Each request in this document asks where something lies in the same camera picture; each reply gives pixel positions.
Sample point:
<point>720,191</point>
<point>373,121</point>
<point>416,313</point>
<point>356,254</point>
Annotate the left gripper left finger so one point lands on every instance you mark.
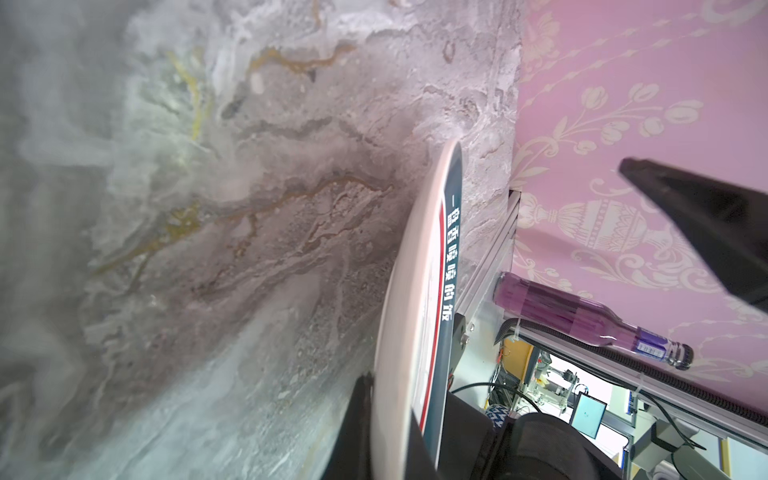
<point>350,458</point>

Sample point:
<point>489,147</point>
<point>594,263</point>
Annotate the white plate red-green rim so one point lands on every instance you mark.
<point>413,352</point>

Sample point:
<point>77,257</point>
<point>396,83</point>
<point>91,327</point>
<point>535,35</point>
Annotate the purple plastic bottle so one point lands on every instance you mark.
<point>587,321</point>

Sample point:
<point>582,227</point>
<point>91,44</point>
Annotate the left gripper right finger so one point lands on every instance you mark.
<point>726,224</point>

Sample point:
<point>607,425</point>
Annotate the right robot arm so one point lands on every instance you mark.
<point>532,446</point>

